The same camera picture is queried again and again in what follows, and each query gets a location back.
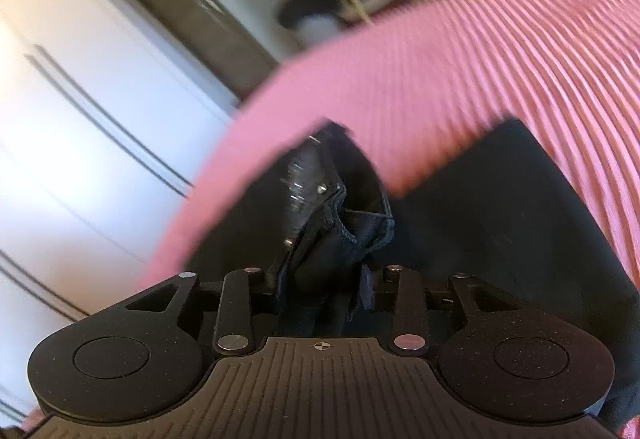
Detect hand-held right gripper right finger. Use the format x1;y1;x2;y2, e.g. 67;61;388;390
359;263;507;358

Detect white laundry basket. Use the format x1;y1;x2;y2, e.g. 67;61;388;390
294;13;347;46

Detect pink ribbed blanket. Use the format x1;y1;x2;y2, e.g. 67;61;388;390
22;0;640;439

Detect dark wooden cabinet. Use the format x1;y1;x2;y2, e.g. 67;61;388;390
116;0;282;101

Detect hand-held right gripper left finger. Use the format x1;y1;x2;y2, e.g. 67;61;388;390
125;239;297;359

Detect white refrigerator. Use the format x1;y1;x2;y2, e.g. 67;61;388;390
0;0;242;422

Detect black pants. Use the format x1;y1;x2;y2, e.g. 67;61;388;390
187;116;640;431

